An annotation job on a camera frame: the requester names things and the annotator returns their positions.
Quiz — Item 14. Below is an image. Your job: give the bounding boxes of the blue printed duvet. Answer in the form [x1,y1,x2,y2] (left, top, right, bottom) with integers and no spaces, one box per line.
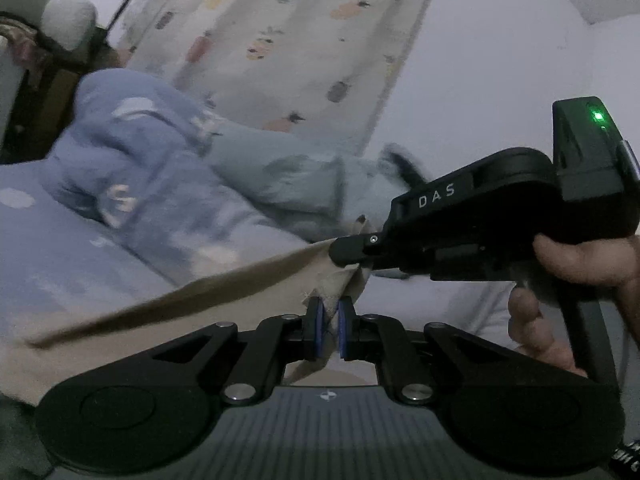
[42,69,351,286]

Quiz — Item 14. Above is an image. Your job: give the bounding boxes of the fruit printed curtain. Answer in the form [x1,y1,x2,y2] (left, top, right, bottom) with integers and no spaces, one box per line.
[122,0,451,158]

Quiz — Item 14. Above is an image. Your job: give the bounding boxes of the beige pants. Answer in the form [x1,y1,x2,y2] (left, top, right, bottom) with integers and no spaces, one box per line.
[0,240,381,406]

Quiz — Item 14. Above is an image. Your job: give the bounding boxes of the dark wooden chair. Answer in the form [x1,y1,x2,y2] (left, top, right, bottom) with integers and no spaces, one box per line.
[10,15,123,163]

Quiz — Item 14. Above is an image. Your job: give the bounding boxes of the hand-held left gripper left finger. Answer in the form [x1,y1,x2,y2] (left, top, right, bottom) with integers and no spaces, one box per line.
[150,297,326,405]

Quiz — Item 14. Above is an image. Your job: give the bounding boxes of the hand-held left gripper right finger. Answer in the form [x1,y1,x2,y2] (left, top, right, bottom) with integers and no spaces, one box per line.
[337,296,506,405]

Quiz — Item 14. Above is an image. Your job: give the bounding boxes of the white plush cushion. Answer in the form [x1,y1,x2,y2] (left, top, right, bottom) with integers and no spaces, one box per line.
[42,0,97,52]

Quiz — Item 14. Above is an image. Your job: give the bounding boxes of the person's right hand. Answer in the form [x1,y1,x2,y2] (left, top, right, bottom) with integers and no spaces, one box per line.
[507,234,640,378]

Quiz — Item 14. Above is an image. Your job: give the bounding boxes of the pale teal blanket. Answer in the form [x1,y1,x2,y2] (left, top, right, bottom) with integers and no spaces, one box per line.
[207,125,431,241]

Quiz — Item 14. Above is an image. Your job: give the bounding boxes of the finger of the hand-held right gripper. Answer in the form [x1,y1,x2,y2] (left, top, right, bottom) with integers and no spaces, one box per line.
[328,232,396,268]

